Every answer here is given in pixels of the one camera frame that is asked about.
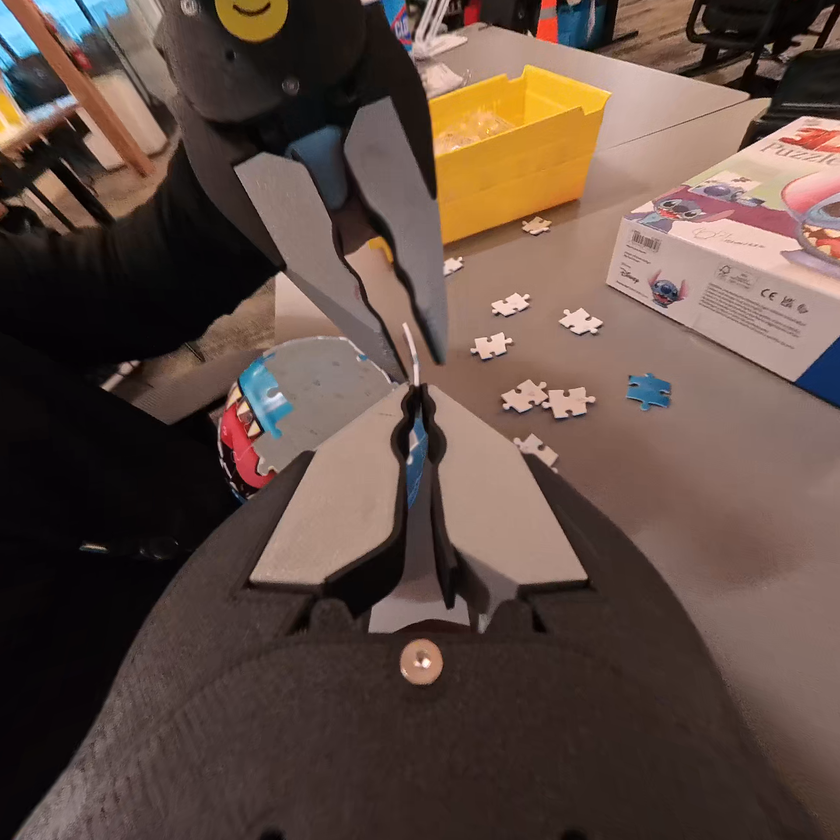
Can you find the wooden beam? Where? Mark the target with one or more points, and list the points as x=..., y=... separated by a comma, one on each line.
x=82, y=85

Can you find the light blue curved puzzle piece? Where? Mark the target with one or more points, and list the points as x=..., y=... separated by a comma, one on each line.
x=417, y=472

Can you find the colourful puzzle ball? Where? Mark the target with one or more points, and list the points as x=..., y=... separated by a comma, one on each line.
x=308, y=394

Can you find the orange traffic cone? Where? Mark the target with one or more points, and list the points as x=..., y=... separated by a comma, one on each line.
x=547, y=19

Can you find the clear plastic bags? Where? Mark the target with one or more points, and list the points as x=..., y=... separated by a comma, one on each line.
x=472, y=131

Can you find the blue container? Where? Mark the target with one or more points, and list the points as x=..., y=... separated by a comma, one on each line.
x=581, y=23

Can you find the scattered white puzzle pieces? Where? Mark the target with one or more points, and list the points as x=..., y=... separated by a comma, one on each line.
x=568, y=401

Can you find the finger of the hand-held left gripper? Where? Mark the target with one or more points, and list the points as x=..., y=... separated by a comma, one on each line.
x=407, y=197
x=295, y=229

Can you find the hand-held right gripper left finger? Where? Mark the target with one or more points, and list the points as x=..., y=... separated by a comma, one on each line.
x=328, y=518

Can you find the yellow plastic bin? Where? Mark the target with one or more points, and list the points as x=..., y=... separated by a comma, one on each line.
x=525, y=177

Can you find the cartoon printed puzzle box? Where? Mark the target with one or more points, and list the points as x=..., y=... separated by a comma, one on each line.
x=722, y=262

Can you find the blue flat puzzle piece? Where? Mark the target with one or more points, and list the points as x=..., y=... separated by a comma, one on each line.
x=648, y=392

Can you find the black office chair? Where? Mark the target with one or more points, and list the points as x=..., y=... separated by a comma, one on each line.
x=722, y=26
x=800, y=92

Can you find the person's left forearm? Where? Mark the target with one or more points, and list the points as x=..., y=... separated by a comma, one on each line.
x=131, y=262

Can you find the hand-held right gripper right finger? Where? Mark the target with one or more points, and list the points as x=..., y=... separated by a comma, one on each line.
x=499, y=518

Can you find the white packet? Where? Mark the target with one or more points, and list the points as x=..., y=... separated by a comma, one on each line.
x=443, y=79

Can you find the blue wipes bottle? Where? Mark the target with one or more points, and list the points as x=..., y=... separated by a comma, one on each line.
x=397, y=23

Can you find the white cabinet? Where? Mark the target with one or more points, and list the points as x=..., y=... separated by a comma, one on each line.
x=144, y=118

